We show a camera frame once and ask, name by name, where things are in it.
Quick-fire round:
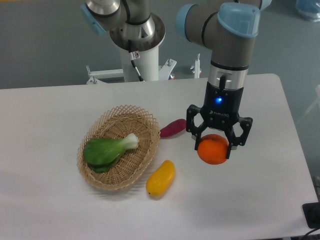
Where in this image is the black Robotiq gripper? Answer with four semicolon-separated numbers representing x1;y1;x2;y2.
185;82;254;160

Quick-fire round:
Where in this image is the orange fruit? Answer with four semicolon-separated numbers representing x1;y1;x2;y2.
197;134;229;165

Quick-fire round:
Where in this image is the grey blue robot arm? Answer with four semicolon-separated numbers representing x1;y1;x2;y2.
80;0;270;153

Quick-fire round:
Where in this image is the woven wicker basket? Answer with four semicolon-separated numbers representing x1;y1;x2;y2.
77;105;160;191

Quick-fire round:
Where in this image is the purple sweet potato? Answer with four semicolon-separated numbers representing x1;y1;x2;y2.
160;118;187;139

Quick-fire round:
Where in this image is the white stand leg with foot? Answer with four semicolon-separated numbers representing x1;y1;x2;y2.
190;53;202;79

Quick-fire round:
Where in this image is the yellow mango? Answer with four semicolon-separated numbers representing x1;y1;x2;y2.
145;160;176;198

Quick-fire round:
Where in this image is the black device at edge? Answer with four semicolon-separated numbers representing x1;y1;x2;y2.
302;202;320;229

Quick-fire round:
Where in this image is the green bok choy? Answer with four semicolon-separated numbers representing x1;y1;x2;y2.
82;133;139;173

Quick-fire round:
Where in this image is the blue plastic bag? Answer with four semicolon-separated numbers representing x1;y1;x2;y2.
295;0;320;22

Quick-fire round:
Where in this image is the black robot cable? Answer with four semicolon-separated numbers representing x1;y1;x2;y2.
127;39;145;82

